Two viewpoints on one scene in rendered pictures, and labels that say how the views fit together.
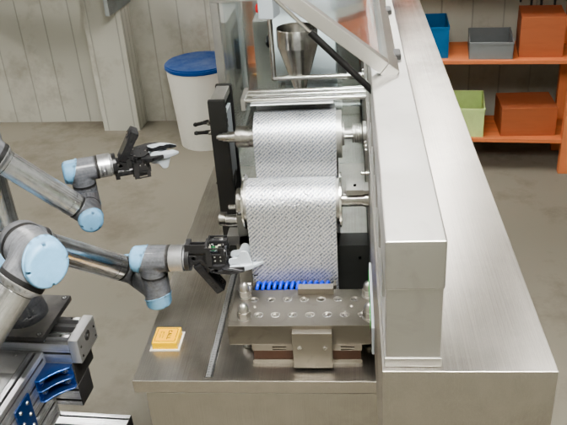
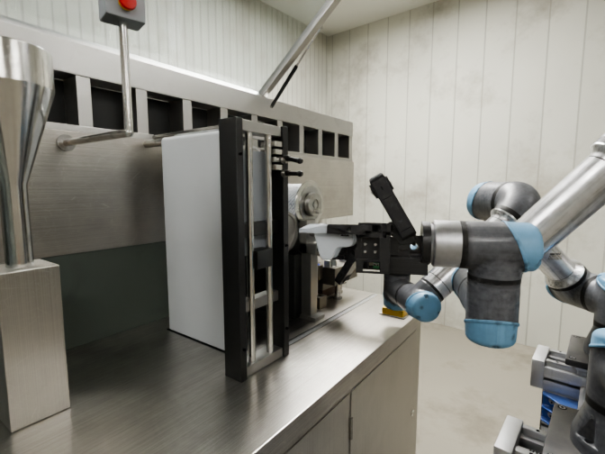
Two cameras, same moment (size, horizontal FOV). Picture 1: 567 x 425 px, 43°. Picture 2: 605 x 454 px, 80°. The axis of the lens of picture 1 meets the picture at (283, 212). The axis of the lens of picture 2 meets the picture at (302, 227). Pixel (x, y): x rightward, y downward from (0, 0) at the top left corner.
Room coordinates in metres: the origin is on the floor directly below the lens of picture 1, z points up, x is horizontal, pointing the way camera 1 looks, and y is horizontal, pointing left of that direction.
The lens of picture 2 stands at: (2.74, 0.64, 1.31)
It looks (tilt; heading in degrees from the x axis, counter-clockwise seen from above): 7 degrees down; 210
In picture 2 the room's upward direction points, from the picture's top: straight up
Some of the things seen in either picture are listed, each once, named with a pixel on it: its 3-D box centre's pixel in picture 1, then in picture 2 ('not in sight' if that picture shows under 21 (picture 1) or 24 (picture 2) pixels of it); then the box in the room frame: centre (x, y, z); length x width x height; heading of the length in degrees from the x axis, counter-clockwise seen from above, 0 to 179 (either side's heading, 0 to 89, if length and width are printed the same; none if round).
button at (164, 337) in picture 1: (167, 338); (396, 309); (1.61, 0.35, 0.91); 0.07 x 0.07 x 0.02; 84
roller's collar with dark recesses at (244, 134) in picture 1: (246, 136); not in sight; (2.00, 0.09, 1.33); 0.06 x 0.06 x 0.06; 84
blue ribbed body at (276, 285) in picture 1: (294, 287); not in sight; (1.65, -0.01, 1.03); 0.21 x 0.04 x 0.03; 84
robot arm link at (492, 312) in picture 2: (88, 200); (489, 304); (2.10, 0.62, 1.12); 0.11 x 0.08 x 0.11; 16
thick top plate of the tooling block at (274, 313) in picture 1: (307, 315); (301, 265); (1.55, -0.04, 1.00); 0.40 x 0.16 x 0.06; 84
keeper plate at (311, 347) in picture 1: (312, 349); not in sight; (1.46, -0.05, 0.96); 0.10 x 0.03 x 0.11; 84
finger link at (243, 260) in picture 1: (245, 259); not in sight; (1.67, 0.11, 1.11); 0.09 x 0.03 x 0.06; 82
